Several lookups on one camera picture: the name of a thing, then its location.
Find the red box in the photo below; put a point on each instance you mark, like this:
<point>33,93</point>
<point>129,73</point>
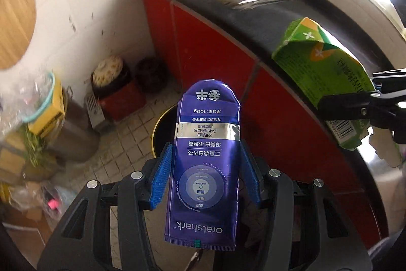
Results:
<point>123,101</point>

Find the red cabinet door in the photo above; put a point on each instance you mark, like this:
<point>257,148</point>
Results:
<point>295,144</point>
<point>209,52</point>
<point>157,26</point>

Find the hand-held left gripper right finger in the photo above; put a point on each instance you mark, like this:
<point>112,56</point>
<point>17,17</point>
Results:
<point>252,177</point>

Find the grey metal cylinder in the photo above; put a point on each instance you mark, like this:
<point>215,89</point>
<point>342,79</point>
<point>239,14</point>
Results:
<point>74,134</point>

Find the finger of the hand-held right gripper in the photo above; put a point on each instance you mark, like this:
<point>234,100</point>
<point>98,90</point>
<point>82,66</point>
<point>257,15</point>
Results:
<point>391,79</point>
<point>345,107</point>

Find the green drink carton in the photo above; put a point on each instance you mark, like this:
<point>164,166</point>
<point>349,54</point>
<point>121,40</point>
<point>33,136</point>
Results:
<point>323,67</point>

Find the green leafy vegetables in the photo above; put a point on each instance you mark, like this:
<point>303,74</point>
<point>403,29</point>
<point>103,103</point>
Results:
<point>33,145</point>

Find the clear container with teal rim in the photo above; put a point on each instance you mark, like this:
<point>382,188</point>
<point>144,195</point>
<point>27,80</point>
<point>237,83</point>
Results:
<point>22,99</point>

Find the pot of sliced lotus root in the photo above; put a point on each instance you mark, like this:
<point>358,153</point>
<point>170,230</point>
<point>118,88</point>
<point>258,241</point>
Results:
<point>107,71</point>

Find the small grey grille appliance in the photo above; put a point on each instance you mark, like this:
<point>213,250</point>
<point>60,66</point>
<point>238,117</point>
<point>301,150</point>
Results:
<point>94,114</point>

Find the brown cardboard box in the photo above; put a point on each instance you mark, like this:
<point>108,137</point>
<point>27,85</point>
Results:
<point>22,223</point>

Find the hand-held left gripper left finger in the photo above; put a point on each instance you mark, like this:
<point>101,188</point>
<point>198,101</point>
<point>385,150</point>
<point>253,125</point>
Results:
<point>160,177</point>

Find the black bin with yellow rim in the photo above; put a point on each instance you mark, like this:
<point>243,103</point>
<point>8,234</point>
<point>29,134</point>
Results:
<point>163,131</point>

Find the yellow cardboard box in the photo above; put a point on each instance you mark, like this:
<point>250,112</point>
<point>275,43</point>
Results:
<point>50,114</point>

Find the dark round pot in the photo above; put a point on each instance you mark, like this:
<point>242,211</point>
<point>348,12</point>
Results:
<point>151,74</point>

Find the round wooden board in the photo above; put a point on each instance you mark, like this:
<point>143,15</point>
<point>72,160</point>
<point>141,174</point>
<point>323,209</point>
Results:
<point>14,26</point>

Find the purple toothpaste box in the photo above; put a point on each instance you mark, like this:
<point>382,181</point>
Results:
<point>203,163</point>

